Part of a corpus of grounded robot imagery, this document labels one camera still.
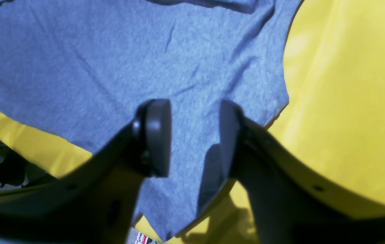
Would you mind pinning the grey t-shirt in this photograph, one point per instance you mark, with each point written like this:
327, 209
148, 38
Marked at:
80, 68

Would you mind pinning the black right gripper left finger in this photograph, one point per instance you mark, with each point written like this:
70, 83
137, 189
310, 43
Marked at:
93, 204

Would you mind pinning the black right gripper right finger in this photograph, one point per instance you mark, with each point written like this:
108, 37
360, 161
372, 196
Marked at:
291, 203

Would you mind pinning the yellow table cloth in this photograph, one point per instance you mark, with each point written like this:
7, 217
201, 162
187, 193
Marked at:
334, 66

